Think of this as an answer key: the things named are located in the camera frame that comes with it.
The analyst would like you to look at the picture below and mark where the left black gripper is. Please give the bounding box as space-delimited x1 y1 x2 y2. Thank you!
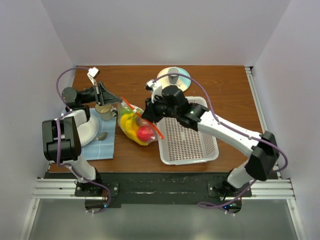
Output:
79 81 122 107

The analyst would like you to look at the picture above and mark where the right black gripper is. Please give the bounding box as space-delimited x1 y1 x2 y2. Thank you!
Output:
141 94 179 124

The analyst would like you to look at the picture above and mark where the clear orange zip bag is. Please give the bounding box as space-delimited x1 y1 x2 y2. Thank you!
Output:
116 96 165 146

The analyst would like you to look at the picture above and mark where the yellow fake banana bunch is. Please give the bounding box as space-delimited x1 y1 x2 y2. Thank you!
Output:
120 113 148 146

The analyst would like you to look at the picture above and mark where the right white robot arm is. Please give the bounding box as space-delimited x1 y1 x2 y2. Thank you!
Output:
142 81 280 197

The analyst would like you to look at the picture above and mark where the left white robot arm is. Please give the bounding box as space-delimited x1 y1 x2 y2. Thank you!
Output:
42 82 122 196

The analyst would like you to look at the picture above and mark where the red fake apple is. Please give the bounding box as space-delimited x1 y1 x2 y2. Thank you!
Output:
136 125 154 142

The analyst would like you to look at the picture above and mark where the green fake starfruit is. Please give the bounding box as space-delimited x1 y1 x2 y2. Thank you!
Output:
120 106 133 116

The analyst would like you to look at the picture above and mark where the cream enamel mug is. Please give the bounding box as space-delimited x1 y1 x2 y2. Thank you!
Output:
94 104 118 121

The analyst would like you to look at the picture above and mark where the metal spoon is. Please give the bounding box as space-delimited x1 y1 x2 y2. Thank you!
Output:
93 132 108 141

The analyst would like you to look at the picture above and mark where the white bowl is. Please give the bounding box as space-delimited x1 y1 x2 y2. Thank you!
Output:
77 115 99 147

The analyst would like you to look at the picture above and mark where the grey ceramic cup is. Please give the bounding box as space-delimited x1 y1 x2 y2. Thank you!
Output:
167 67 180 86

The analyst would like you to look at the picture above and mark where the white plastic basket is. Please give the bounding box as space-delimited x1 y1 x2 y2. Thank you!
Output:
156 96 220 166

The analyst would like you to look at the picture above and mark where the pastel ceramic plate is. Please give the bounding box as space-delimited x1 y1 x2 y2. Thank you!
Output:
157 66 191 92

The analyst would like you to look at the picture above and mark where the blue checked cloth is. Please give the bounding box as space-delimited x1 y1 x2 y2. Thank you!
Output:
81 108 116 161

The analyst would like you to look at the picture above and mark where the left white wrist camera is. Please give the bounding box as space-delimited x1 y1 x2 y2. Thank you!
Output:
87 67 100 86

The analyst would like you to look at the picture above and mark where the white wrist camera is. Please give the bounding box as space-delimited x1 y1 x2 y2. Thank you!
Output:
145 80 162 103
87 67 100 86

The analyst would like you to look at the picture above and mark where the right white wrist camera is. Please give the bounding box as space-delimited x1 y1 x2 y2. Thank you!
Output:
145 80 162 103

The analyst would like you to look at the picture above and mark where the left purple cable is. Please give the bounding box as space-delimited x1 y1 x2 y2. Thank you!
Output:
55 67 114 214

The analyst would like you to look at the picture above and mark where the purple cable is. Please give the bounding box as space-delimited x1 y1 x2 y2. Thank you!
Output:
152 74 289 210
55 67 114 214

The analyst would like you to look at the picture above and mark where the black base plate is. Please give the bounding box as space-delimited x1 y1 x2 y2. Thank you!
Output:
43 171 279 213

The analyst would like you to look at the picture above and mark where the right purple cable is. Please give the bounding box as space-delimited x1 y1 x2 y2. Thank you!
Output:
152 74 289 210

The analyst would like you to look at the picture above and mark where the aluminium frame rail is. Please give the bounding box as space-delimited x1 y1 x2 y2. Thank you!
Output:
31 178 296 200

